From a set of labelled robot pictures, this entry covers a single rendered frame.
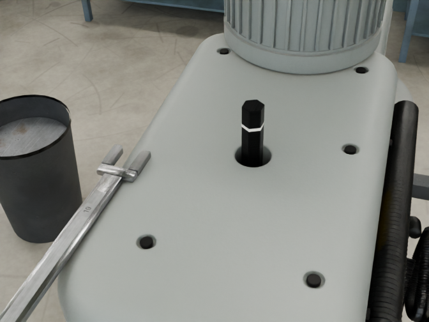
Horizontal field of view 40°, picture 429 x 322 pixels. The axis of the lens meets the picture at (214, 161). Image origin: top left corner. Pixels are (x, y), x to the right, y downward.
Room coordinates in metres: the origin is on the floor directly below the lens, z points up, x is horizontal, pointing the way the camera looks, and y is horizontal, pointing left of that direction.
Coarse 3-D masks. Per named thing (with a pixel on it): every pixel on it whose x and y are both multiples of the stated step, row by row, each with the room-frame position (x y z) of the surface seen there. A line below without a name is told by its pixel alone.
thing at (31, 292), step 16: (112, 160) 0.43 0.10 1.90; (144, 160) 0.43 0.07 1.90; (112, 176) 0.41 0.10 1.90; (128, 176) 0.41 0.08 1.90; (96, 192) 0.39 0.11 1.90; (112, 192) 0.39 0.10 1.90; (80, 208) 0.37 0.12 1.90; (96, 208) 0.37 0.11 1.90; (80, 224) 0.35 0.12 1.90; (64, 240) 0.33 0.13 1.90; (80, 240) 0.33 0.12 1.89; (48, 256) 0.31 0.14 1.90; (64, 256) 0.31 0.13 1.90; (32, 272) 0.30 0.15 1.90; (48, 272) 0.30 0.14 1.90; (32, 288) 0.28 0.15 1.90; (48, 288) 0.28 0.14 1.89; (16, 304) 0.27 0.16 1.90; (32, 304) 0.27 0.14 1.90; (0, 320) 0.25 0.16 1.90; (16, 320) 0.25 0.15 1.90
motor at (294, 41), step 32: (224, 0) 0.67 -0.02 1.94; (256, 0) 0.61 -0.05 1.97; (288, 0) 0.58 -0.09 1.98; (320, 0) 0.58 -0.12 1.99; (352, 0) 0.59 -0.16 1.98; (384, 0) 0.63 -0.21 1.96; (224, 32) 0.67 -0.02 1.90; (256, 32) 0.61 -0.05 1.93; (288, 32) 0.58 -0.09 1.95; (320, 32) 0.58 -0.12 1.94; (352, 32) 0.59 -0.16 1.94; (256, 64) 0.60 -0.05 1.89; (288, 64) 0.58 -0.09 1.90; (320, 64) 0.58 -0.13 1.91; (352, 64) 0.59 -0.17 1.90
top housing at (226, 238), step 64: (192, 64) 0.62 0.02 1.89; (384, 64) 0.60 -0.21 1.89; (192, 128) 0.49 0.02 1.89; (320, 128) 0.48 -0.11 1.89; (384, 128) 0.48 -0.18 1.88; (128, 192) 0.39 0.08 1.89; (192, 192) 0.39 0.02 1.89; (256, 192) 0.39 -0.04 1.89; (320, 192) 0.38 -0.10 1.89; (128, 256) 0.32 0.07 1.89; (192, 256) 0.31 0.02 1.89; (256, 256) 0.31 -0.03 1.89; (320, 256) 0.31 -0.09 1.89; (128, 320) 0.26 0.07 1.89; (192, 320) 0.25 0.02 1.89; (256, 320) 0.25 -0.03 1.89; (320, 320) 0.25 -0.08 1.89
